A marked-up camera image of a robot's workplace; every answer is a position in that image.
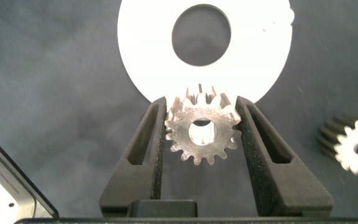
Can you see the round white carrier plate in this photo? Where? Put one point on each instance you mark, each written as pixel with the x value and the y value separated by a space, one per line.
pixel 148 46

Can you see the small steel planetary gear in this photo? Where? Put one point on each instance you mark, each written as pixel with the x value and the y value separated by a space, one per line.
pixel 182 123
pixel 346 149

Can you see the boxy wrist camera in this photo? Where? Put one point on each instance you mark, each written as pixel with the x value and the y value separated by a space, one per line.
pixel 2 186

